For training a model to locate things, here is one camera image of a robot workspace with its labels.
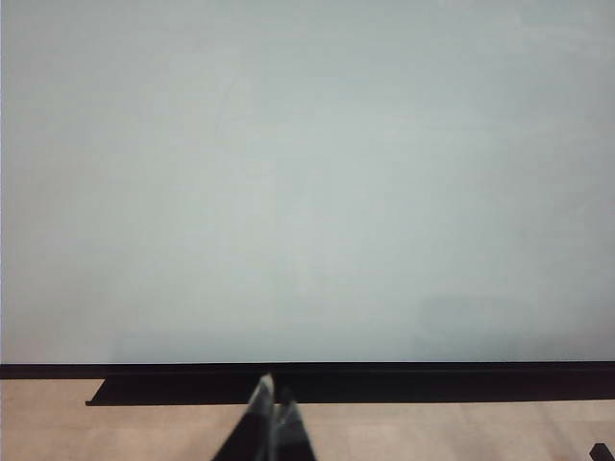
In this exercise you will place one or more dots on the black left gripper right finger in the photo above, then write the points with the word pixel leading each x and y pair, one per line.
pixel 292 432

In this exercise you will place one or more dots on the small black floor object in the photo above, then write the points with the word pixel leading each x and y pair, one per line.
pixel 603 452

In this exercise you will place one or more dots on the white whiteboard with black frame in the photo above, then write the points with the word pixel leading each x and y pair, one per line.
pixel 288 168

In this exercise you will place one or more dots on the long black pen tray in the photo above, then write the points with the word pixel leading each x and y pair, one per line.
pixel 408 389

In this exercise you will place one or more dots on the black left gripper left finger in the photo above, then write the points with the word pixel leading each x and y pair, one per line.
pixel 252 432

